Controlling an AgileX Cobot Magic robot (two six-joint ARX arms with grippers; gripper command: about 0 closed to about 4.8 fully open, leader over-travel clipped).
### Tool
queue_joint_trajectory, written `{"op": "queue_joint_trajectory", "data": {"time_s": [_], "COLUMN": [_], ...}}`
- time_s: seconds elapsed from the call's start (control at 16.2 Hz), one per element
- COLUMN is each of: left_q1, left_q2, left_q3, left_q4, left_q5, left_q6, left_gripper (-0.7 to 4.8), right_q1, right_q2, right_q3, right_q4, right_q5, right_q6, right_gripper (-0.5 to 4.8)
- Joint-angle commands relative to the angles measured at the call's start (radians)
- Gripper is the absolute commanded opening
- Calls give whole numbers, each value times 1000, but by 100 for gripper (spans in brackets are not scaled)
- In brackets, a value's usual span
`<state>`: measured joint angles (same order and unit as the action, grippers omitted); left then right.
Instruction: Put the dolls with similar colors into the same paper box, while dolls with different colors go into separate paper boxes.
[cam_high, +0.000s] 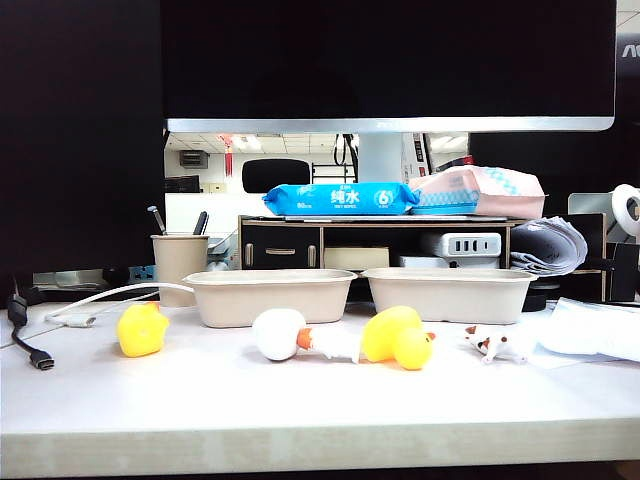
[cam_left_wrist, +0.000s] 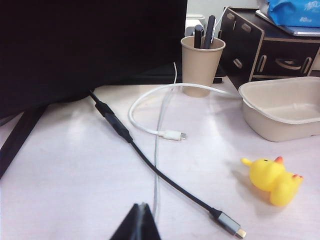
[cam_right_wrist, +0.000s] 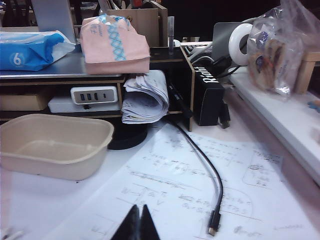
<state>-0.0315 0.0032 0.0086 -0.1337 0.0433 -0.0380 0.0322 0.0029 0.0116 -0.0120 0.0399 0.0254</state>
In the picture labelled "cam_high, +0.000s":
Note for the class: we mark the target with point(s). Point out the white goose doll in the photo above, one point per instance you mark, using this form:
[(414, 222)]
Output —
[(275, 335)]

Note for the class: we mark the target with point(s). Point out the large yellow rubber duck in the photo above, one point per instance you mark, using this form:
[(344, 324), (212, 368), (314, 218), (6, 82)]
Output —
[(390, 335)]

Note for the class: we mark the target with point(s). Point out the white brown-spotted cat doll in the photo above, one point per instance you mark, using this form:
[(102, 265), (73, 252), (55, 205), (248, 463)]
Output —
[(492, 345)]

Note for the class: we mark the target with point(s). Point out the small yellow rubber duck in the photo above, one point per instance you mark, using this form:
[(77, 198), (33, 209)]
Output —
[(140, 332)]

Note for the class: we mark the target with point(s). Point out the beige small box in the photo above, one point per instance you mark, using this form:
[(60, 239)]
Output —
[(355, 257)]

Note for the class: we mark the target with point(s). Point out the beige paper box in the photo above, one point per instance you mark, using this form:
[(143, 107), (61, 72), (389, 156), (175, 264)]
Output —
[(450, 297), (270, 300)]

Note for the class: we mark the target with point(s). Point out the white flat box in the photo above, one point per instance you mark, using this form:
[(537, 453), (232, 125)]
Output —
[(425, 261)]

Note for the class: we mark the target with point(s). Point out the white red cardboard box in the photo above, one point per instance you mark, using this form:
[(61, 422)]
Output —
[(415, 155)]

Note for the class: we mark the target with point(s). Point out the black wooden desk shelf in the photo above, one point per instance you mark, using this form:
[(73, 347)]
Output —
[(280, 235)]

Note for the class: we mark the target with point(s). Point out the blue wet wipes pack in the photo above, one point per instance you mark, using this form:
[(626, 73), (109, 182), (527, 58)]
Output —
[(340, 199)]

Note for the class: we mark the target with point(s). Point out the black pen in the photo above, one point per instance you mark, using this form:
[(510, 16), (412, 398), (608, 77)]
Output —
[(201, 222)]

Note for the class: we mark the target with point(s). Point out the red hanging knot ornament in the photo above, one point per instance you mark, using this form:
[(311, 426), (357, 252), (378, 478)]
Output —
[(228, 160)]

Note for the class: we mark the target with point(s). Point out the beige paper cup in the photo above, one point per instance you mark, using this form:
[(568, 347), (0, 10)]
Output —
[(175, 265)]

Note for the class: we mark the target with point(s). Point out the white multi-port charger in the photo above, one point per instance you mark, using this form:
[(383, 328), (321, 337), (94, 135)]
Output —
[(470, 245)]

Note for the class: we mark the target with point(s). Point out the silver pen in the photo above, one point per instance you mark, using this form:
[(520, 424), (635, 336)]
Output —
[(157, 220)]

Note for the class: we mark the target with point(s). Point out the blue power strip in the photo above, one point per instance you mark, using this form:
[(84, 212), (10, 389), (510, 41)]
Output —
[(142, 274)]

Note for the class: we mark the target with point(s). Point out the black silver computer monitor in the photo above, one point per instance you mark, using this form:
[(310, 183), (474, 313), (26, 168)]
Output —
[(350, 60)]

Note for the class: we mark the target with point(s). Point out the pink tissue pack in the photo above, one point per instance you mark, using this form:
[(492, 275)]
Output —
[(500, 195)]

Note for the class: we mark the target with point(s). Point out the black round knob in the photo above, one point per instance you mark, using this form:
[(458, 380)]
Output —
[(115, 275)]

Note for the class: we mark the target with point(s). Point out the black round base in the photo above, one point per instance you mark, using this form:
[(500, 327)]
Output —
[(537, 300)]

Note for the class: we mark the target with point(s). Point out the grey folded paper stack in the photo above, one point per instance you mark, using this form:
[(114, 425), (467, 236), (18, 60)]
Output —
[(550, 245)]

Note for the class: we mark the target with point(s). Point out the black AOC monitor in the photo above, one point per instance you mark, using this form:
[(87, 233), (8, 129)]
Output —
[(575, 160)]

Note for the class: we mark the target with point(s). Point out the dark monitor silver base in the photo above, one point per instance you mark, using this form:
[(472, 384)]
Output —
[(75, 125)]

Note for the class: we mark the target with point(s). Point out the white paper sheets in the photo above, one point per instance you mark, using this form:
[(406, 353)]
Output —
[(590, 330)]

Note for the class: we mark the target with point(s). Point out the white tape roll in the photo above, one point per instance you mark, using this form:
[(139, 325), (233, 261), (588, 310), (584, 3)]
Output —
[(620, 200)]

